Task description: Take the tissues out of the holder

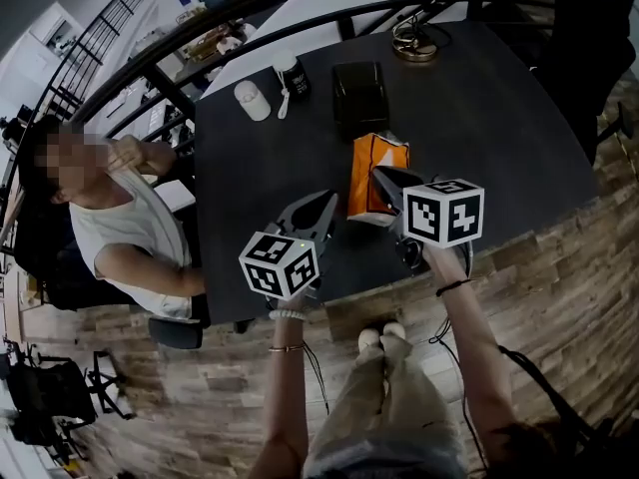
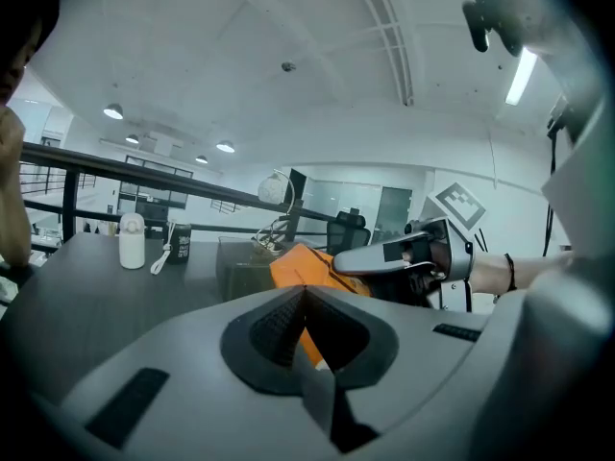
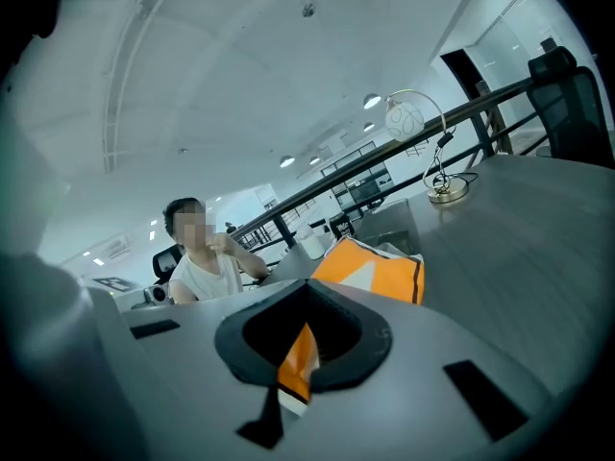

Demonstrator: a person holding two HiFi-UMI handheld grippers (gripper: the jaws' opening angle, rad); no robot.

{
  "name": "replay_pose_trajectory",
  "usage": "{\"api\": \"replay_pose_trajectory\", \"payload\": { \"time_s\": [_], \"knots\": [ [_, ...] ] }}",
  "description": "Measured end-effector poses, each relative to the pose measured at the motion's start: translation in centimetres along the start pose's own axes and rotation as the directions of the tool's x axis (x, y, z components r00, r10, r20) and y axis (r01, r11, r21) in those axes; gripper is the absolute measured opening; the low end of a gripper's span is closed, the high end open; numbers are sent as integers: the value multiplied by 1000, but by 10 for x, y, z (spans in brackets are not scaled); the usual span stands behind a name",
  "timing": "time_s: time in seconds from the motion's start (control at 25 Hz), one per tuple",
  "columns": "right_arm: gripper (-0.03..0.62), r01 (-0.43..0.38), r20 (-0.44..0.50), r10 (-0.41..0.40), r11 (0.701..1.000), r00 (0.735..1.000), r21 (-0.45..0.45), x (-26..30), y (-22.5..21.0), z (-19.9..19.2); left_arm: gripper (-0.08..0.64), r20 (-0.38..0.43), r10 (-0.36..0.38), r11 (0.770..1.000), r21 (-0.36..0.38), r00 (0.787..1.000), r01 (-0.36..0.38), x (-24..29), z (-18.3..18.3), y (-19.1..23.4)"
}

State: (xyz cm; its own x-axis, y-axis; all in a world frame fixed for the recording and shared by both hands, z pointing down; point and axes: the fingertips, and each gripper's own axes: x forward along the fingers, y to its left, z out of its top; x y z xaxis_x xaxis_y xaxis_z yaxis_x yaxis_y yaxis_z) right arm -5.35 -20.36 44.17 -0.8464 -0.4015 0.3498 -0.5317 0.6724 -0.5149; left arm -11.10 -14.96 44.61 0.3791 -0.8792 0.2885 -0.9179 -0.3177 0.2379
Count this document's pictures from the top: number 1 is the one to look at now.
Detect person's left forearm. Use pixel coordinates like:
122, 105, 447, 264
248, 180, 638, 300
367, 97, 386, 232
248, 291, 312, 479

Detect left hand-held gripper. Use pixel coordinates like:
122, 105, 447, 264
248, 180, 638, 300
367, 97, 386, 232
238, 190, 340, 302

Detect person's right forearm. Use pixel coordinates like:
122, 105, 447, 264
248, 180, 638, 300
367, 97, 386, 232
422, 243, 520, 451

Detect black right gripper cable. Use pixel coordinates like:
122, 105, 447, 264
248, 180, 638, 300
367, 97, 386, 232
427, 315, 489, 471

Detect black tissue holder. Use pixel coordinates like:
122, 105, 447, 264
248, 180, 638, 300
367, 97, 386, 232
331, 61, 391, 140

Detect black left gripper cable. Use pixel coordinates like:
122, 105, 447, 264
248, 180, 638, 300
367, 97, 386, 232
301, 339, 331, 416

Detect person's cream shoes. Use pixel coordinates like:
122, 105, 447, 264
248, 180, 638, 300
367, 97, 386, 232
357, 320, 407, 354

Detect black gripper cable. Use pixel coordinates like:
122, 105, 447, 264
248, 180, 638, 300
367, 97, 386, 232
427, 315, 489, 471
301, 339, 331, 416

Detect white beaded bracelet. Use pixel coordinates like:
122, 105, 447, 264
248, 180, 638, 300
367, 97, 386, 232
268, 307, 308, 323

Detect person's beige trousers legs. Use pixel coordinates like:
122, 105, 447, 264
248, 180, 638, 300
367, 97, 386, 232
303, 333, 469, 479

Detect black office chair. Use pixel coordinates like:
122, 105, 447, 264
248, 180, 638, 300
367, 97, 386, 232
531, 0, 639, 165

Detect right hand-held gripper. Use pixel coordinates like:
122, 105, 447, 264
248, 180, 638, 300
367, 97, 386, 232
370, 165, 486, 274

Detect white cup strap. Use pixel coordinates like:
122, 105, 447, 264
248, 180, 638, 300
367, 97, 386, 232
277, 73, 292, 121

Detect black wrist band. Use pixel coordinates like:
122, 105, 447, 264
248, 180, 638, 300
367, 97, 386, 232
434, 277, 472, 298

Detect black cup with white lid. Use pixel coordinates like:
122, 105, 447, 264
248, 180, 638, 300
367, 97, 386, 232
271, 49, 313, 103

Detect gold base table lamp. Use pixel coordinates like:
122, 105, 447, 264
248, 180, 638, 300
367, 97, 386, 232
370, 0, 446, 64

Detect black chair with seat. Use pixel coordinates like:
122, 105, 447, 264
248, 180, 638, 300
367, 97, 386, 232
13, 202, 212, 351

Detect black metal railing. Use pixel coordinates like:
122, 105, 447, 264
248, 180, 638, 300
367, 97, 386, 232
0, 0, 500, 248

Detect orange tissues pack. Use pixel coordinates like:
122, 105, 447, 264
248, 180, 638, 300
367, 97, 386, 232
345, 132, 411, 228

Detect white cylinder container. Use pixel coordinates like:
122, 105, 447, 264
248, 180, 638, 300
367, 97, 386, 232
234, 79, 273, 123

